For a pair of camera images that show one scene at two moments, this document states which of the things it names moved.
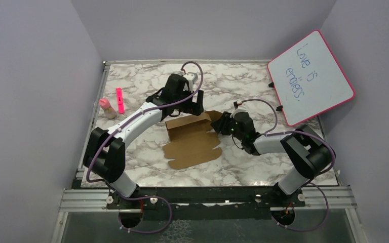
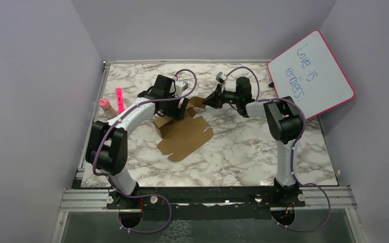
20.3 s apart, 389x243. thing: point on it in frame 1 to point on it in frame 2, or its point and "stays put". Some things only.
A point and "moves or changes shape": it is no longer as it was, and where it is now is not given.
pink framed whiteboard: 307,81 stays put
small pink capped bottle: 109,111 stays put
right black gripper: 220,124 to 215,100
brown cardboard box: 190,140 moves or changes shape
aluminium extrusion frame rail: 341,197 stays put
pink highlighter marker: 120,99 stays put
